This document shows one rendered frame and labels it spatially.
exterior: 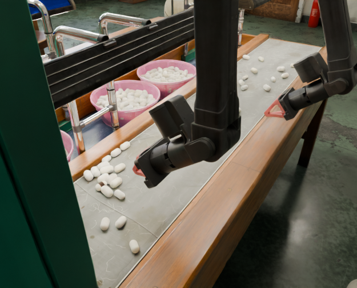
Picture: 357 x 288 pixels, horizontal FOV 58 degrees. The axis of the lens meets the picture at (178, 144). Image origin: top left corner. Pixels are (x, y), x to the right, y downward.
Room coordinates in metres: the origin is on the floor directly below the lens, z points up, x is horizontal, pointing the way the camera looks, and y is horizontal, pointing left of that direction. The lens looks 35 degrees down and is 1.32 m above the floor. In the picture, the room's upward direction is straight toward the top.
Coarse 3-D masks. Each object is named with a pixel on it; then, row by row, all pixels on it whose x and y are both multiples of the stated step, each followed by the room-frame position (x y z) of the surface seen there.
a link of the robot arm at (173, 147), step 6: (180, 132) 0.47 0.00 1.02; (180, 138) 0.48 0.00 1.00; (174, 144) 0.48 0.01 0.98; (180, 144) 0.46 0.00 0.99; (168, 150) 0.48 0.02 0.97; (174, 150) 0.47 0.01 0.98; (180, 150) 0.46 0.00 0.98; (174, 156) 0.46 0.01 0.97; (180, 156) 0.45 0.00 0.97; (186, 156) 0.45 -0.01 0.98; (174, 162) 0.46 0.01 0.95; (180, 162) 0.46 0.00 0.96; (186, 162) 0.45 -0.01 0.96; (198, 162) 0.45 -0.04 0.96
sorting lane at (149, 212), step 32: (256, 64) 1.50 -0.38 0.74; (288, 64) 1.50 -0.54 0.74; (192, 96) 1.16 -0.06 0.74; (256, 96) 1.16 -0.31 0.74; (128, 160) 0.74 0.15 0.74; (224, 160) 0.74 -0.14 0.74; (96, 192) 0.61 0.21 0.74; (128, 192) 0.61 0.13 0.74; (160, 192) 0.61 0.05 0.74; (192, 192) 0.61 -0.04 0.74; (96, 224) 0.50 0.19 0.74; (128, 224) 0.50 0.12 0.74; (160, 224) 0.50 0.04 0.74; (96, 256) 0.41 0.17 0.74; (128, 256) 0.41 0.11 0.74
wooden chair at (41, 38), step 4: (36, 32) 3.02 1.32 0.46; (40, 32) 3.01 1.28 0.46; (40, 36) 2.91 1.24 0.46; (44, 36) 2.90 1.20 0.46; (40, 40) 2.77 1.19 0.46; (44, 40) 2.78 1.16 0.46; (40, 44) 2.72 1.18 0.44; (44, 44) 2.79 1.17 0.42; (40, 48) 2.73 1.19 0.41; (44, 48) 2.78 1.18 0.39
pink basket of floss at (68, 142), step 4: (64, 132) 0.85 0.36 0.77; (64, 136) 0.84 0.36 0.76; (68, 136) 0.82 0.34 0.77; (64, 140) 0.83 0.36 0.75; (68, 140) 0.82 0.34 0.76; (72, 140) 0.80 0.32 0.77; (64, 144) 0.83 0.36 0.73; (68, 144) 0.81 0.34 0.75; (72, 144) 0.78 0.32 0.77; (68, 148) 0.81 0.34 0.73; (72, 148) 0.76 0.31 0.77; (68, 152) 0.80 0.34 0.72; (72, 152) 0.75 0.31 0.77; (68, 156) 0.72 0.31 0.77; (68, 160) 0.73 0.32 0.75
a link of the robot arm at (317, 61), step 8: (312, 56) 0.81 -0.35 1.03; (320, 56) 0.83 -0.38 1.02; (296, 64) 0.83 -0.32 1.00; (304, 64) 0.81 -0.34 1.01; (312, 64) 0.81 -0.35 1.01; (320, 64) 0.80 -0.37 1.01; (304, 72) 0.81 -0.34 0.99; (312, 72) 0.80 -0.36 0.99; (320, 72) 0.79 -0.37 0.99; (304, 80) 0.81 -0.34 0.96; (336, 80) 0.74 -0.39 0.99; (344, 80) 0.73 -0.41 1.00; (328, 88) 0.75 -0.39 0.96; (336, 88) 0.73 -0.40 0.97; (344, 88) 0.72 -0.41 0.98
